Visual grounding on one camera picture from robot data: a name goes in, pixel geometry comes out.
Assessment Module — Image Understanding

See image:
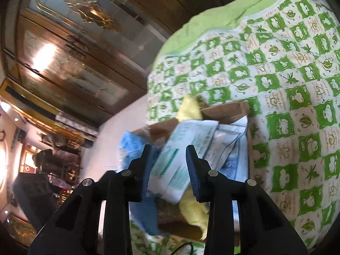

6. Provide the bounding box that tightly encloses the black cable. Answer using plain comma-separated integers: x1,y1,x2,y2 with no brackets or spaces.
169,242,195,255

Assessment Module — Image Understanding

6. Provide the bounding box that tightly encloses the black cabinet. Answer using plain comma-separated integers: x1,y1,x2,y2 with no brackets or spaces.
13,172,60,227

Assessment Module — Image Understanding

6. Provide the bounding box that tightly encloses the white packet with green print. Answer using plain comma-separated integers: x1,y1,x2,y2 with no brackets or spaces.
147,119,220,205

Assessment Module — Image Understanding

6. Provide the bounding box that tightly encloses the brown cardboard box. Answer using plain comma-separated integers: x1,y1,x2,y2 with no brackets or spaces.
131,101,251,246

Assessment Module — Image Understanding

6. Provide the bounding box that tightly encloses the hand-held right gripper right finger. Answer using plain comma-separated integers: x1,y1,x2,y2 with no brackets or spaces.
186,145,309,255

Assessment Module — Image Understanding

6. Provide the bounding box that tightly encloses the green patterned blanket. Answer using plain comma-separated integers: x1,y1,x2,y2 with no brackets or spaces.
130,0,340,255

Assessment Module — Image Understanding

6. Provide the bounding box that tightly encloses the wooden wardrobe with glass doors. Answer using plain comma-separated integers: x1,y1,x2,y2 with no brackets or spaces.
0,0,221,130

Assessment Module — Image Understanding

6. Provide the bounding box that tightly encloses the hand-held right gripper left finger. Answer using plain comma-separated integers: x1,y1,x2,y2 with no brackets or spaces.
28,144,154,255

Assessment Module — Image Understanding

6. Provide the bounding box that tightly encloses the blue striped packet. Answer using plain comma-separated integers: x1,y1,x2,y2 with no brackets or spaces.
219,138,249,181

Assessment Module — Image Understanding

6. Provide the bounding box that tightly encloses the lime green bed sheet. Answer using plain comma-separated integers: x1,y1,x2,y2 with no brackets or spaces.
153,0,286,68

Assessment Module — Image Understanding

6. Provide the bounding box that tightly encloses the blue cloth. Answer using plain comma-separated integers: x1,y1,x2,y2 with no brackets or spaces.
118,130,168,236

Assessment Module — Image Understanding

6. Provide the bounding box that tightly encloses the yellow cloth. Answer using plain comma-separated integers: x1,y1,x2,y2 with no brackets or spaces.
177,93,211,241

